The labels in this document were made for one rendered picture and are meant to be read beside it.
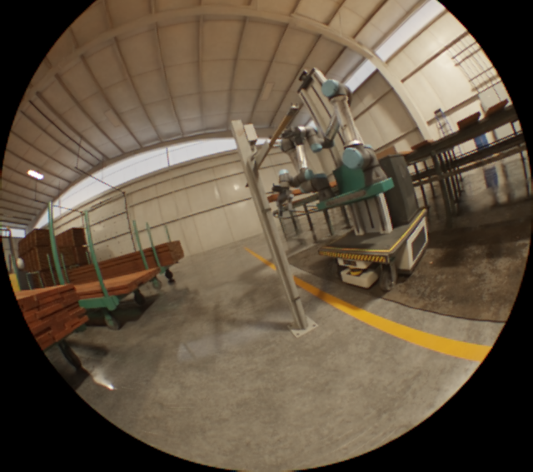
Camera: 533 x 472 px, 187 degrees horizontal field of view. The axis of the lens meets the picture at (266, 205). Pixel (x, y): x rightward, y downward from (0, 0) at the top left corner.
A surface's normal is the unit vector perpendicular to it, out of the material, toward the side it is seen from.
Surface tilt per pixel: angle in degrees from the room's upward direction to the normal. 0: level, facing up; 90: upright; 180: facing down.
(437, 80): 88
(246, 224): 90
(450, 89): 91
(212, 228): 90
